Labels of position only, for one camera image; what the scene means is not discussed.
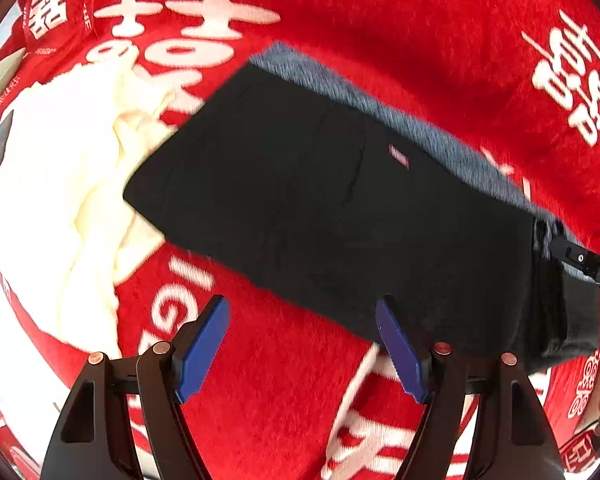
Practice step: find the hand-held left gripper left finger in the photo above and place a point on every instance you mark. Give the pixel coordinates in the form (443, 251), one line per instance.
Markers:
(202, 355)

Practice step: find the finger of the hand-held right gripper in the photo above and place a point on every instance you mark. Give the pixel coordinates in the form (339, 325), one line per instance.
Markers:
(577, 259)

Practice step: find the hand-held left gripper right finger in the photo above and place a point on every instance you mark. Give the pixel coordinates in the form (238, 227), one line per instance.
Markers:
(400, 355)

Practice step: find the black pants with blue stripes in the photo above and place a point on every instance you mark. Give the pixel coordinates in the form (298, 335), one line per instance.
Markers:
(305, 210)

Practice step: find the cream fluffy cloth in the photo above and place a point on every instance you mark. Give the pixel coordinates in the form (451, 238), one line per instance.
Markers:
(70, 200)

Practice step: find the red printed blanket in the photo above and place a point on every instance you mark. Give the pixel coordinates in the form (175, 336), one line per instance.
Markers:
(405, 35)

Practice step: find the grey pillow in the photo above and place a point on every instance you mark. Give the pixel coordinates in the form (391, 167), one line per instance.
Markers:
(2, 80)

